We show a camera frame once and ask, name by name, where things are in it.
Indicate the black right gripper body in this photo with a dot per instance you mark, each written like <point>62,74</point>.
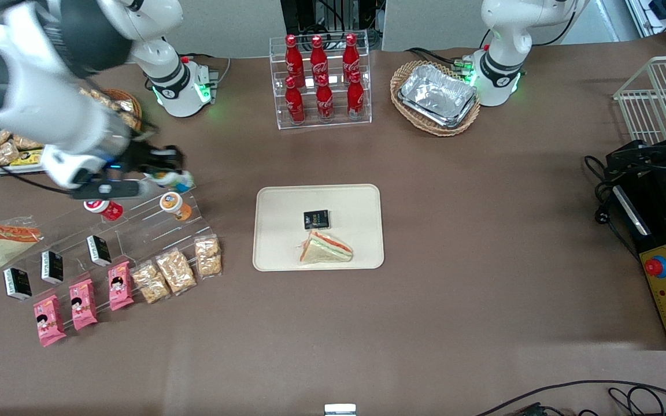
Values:
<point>147,158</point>

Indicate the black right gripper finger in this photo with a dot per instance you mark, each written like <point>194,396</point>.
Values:
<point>152,173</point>
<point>176,170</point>

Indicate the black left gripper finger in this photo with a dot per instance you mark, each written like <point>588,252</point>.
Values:
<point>639,148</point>
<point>633,164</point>

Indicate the green gum bottle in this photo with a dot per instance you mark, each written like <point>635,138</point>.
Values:
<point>180,182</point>

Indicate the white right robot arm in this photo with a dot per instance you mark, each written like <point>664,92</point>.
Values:
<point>38,86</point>

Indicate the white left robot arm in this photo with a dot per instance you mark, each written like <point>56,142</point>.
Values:
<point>506,34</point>

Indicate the orange gum bottle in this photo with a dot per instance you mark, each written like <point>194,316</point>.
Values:
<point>174,205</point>

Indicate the red gum bottle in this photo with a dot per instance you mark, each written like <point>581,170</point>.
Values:
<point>107,209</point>

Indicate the beige plastic tray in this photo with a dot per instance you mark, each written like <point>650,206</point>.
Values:
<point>287,231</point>

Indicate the wicker basket with snacks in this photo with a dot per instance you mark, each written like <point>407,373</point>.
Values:
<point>119,108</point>

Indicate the clear acrylic tiered stand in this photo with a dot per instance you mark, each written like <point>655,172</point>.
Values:
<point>148,242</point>

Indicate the small black box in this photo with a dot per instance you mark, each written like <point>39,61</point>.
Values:
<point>52,267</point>
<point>18,283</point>
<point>99,251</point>
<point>316,219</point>

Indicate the red emergency stop button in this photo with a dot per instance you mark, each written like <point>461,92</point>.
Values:
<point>656,266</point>

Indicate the pink snack packet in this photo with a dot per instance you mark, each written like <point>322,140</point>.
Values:
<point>49,320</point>
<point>83,305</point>
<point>120,286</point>

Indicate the yellow snack packet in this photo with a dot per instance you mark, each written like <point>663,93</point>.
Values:
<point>28,157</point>

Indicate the red cola bottle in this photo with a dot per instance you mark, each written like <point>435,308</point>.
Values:
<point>295,104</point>
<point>293,58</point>
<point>318,58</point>
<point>350,55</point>
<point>325,103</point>
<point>355,99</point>

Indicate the wrapped triangle sandwich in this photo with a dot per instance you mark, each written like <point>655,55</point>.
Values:
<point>3,242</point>
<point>327,249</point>

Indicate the clear acrylic bottle rack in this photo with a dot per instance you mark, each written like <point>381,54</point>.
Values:
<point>339,121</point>

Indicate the stacked aluminium foil trays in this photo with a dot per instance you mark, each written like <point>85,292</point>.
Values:
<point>437,95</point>

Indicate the black equipment rack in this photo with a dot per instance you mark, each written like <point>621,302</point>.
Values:
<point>321,14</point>

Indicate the light wicker basket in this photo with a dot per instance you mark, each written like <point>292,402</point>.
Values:
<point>411,118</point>

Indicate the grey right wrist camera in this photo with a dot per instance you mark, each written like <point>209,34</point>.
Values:
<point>107,189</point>

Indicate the aluminium frame shelf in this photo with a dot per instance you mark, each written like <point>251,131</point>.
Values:
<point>662,14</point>

